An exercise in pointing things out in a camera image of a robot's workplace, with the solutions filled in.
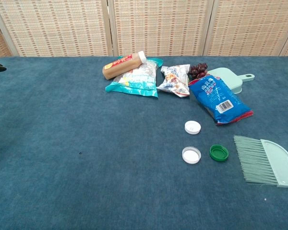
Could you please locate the green plastic scrub brush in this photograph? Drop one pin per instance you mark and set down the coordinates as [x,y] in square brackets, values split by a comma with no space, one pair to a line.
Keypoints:
[276,165]

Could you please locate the white bottle cap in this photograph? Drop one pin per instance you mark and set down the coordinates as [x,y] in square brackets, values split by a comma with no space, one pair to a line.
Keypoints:
[191,155]
[192,127]

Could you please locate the light green dustpan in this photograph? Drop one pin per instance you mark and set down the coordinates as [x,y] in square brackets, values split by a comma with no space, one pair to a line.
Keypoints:
[230,76]

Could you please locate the woven bamboo folding screen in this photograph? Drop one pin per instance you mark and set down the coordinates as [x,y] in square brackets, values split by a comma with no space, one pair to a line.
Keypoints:
[158,28]

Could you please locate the teal white snack bag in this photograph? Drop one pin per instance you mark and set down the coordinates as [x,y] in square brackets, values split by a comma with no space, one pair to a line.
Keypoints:
[139,83]

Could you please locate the white blue snack bag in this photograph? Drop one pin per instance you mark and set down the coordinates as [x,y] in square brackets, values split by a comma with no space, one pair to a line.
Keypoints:
[174,81]

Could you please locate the dark red grape bunch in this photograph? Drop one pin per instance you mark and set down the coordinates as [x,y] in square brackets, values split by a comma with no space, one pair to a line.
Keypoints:
[198,70]

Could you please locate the blue snack bag with barcode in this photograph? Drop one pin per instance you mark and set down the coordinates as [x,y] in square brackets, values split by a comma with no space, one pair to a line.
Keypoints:
[218,98]

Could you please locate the green bottle cap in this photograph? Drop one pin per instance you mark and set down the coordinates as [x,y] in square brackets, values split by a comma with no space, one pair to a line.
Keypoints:
[219,153]

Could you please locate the blue felt table cover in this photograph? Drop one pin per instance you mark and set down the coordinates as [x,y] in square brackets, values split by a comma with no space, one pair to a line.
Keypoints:
[62,143]

